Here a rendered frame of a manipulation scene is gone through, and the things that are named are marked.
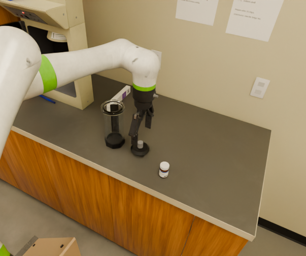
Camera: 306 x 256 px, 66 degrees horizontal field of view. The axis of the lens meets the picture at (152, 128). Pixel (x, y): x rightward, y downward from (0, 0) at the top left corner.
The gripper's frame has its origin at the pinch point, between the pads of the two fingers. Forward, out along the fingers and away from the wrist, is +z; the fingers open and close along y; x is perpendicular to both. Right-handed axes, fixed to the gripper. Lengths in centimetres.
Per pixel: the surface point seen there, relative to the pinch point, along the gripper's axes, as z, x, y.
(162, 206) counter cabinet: 25.3, -19.8, -14.5
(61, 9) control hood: -43, 46, 10
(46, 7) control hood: -45, 49, 4
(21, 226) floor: 107, 81, -33
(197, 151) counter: 11.6, -25.0, 14.4
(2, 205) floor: 107, 108, -27
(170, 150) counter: 11.7, -12.7, 8.3
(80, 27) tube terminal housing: -33, 46, 20
